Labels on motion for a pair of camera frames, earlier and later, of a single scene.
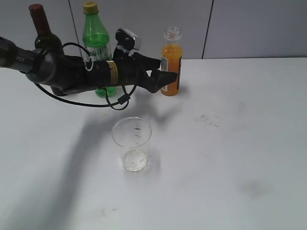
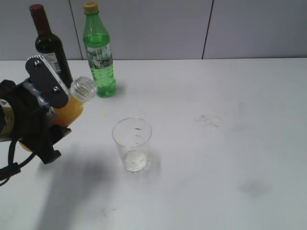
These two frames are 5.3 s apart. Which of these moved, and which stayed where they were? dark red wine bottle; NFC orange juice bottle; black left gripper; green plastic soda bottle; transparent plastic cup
Moved: black left gripper; NFC orange juice bottle
Stayed: green plastic soda bottle; transparent plastic cup; dark red wine bottle
